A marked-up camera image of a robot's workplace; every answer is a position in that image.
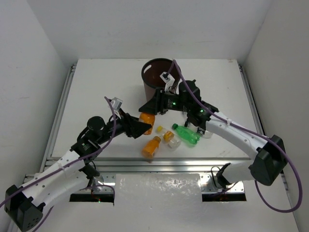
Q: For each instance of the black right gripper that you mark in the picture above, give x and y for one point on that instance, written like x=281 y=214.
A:
x=156 y=104

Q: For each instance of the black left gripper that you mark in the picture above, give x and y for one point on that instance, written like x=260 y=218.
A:
x=128 y=123

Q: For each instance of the orange bottle barcode label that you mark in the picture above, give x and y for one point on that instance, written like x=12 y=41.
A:
x=149 y=119

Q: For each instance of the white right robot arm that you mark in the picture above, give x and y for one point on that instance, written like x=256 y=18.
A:
x=267 y=160

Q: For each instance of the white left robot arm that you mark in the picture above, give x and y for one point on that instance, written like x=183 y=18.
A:
x=26 y=205

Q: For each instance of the brown garbage bin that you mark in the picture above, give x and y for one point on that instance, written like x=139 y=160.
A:
x=154 y=85

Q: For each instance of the orange juice bottle front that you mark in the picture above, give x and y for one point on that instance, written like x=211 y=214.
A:
x=151 y=148

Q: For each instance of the clear bottle yellow cap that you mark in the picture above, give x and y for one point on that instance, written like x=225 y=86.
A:
x=168 y=137

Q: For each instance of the green plastic bottle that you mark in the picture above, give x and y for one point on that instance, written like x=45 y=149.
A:
x=186 y=134

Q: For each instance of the clear bottle black label lying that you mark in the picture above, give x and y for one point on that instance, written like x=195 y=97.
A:
x=198 y=130

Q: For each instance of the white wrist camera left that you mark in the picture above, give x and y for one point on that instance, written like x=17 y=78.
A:
x=116 y=104

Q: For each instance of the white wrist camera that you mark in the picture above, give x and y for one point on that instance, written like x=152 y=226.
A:
x=170 y=83
x=116 y=104

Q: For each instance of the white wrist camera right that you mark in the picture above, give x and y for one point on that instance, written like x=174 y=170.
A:
x=170 y=83

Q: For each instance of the aluminium frame rail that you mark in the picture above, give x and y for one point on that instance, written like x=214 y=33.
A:
x=236 y=208

